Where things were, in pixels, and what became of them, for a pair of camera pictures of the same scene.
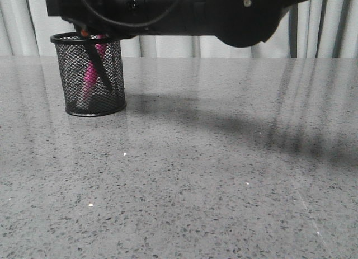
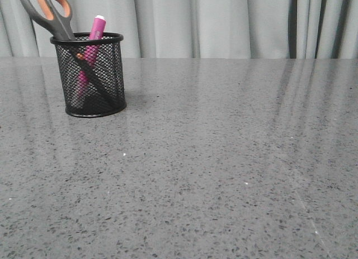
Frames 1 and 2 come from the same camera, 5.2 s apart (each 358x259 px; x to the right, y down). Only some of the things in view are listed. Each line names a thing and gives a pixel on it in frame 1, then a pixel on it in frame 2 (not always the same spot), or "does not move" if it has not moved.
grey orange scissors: [99, 58] → [53, 10]
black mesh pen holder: [92, 73] does not move
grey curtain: [324, 26] does not move
